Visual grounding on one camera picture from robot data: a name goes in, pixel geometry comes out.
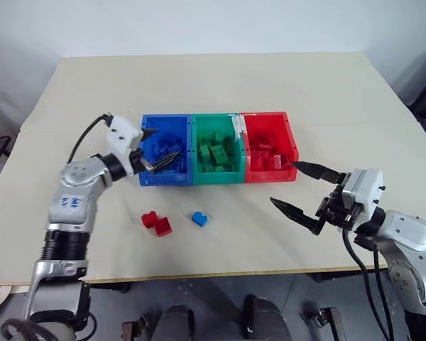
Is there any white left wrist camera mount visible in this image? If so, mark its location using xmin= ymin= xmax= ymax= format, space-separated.
xmin=105 ymin=114 xmax=145 ymax=175

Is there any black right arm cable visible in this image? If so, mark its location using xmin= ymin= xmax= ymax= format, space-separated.
xmin=354 ymin=235 xmax=395 ymax=341
xmin=340 ymin=227 xmax=391 ymax=341

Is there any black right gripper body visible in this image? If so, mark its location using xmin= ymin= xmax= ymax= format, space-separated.
xmin=315 ymin=171 xmax=360 ymax=230

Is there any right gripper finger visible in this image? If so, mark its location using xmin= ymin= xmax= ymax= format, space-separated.
xmin=269 ymin=197 xmax=324 ymax=236
xmin=291 ymin=161 xmax=348 ymax=185

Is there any large green building block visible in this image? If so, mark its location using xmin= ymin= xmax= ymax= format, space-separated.
xmin=209 ymin=144 xmax=229 ymax=167

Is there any black table clamp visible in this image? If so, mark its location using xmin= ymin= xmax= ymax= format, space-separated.
xmin=312 ymin=271 xmax=342 ymax=283

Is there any rusty metal bracket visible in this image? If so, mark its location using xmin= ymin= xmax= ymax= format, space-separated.
xmin=300 ymin=306 xmax=346 ymax=341
xmin=121 ymin=311 xmax=151 ymax=341

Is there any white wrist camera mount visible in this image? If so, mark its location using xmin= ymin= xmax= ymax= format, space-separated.
xmin=105 ymin=114 xmax=145 ymax=175
xmin=340 ymin=168 xmax=385 ymax=228

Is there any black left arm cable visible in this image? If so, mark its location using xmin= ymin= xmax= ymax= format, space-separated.
xmin=66 ymin=112 xmax=114 ymax=165

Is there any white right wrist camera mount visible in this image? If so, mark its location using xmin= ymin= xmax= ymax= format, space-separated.
xmin=340 ymin=168 xmax=385 ymax=228

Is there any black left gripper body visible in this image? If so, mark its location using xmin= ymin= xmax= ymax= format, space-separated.
xmin=129 ymin=148 xmax=156 ymax=175

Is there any white paper label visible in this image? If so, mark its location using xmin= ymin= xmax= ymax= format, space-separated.
xmin=229 ymin=113 xmax=249 ymax=144

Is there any dark braided cable sleeve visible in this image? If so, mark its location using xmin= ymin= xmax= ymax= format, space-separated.
xmin=0 ymin=318 xmax=50 ymax=341

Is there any blue building block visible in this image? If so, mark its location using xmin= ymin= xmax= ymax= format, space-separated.
xmin=191 ymin=210 xmax=212 ymax=227
xmin=143 ymin=139 xmax=165 ymax=159
xmin=158 ymin=134 xmax=182 ymax=153

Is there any blue plastic bin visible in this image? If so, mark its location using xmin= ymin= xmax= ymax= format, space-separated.
xmin=138 ymin=113 xmax=194 ymax=188

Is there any dark rounded shape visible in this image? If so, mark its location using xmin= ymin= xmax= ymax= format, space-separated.
xmin=158 ymin=304 xmax=197 ymax=341
xmin=241 ymin=293 xmax=285 ymax=341

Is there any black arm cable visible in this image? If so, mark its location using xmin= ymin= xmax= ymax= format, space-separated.
xmin=66 ymin=112 xmax=114 ymax=165
xmin=354 ymin=235 xmax=395 ymax=341
xmin=340 ymin=227 xmax=391 ymax=341

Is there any red plastic bin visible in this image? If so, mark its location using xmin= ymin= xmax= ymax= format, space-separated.
xmin=240 ymin=111 xmax=300 ymax=183

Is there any green plastic bin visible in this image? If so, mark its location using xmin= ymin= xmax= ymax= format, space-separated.
xmin=190 ymin=112 xmax=247 ymax=186

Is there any dark green building block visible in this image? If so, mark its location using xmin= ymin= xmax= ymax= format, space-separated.
xmin=224 ymin=136 xmax=241 ymax=158

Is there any small red building block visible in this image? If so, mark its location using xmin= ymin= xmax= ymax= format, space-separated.
xmin=141 ymin=210 xmax=159 ymax=229

